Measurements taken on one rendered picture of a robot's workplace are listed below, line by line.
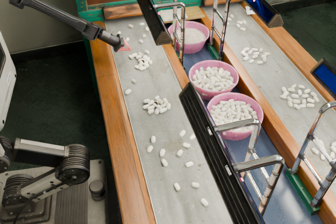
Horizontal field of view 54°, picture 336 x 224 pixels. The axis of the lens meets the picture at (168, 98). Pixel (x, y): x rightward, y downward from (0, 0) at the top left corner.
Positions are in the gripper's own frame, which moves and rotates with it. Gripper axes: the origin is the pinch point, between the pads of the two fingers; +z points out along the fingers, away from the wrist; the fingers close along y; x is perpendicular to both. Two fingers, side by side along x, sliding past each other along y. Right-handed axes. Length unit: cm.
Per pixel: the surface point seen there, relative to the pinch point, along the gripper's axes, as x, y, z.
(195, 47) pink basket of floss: -19.9, 4.4, 36.9
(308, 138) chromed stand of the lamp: -43, -92, 31
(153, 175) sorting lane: 10, -78, 2
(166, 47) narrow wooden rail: -10.3, 3.8, 20.3
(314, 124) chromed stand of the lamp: -49, -92, 26
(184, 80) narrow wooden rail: -11.1, -27.7, 21.6
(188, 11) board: -28, 39, 38
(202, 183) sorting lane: -2, -87, 15
